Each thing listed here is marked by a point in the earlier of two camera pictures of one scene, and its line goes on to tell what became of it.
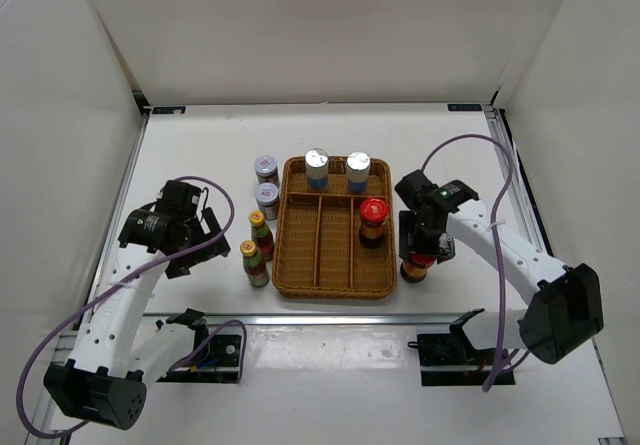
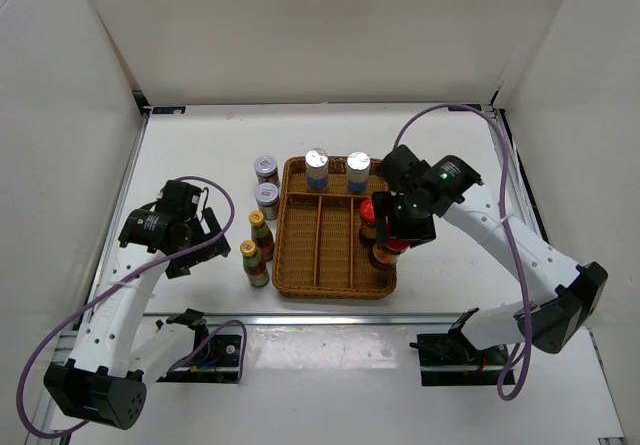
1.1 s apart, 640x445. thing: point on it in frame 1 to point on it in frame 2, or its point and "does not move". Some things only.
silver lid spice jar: [358, 168] does not move
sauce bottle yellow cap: [254, 265] does not move
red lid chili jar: [415, 268] to [386, 258]
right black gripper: [443, 249] to [385, 203]
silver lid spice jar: [317, 169] does not move
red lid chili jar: [373, 214] does not move
